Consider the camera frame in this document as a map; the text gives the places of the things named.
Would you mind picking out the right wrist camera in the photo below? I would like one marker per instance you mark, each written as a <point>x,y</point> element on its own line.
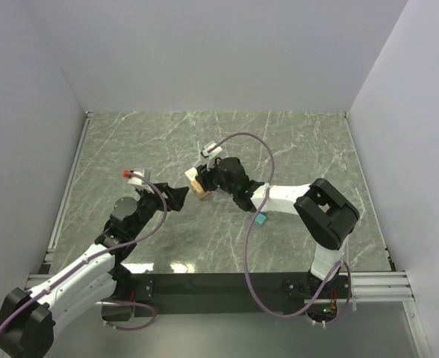
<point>211,150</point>

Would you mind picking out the white usb charger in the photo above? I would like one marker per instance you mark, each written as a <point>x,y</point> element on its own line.
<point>191,174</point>

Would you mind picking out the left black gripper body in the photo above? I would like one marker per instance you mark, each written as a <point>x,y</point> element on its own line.
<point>148,203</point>

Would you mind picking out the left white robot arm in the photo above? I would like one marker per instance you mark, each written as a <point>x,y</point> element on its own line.
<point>30,320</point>

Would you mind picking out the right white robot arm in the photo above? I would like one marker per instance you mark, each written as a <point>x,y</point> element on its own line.
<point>326,213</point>

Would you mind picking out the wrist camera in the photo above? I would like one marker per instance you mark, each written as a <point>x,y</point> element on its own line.
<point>138,178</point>
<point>211,150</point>

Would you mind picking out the black base bar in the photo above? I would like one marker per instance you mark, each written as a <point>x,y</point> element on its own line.
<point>281,292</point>

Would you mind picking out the teal plug adapter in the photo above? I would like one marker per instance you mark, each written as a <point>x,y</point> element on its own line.
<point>261,218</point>

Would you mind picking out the peach cube socket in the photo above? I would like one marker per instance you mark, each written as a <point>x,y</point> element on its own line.
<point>197,190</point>

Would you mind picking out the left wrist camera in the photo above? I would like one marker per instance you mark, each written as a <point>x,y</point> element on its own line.
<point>138,178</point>

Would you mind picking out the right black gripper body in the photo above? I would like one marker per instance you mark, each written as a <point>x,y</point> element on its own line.
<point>219,180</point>

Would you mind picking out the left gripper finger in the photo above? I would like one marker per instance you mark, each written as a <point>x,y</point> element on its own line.
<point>157,187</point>
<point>175,197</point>

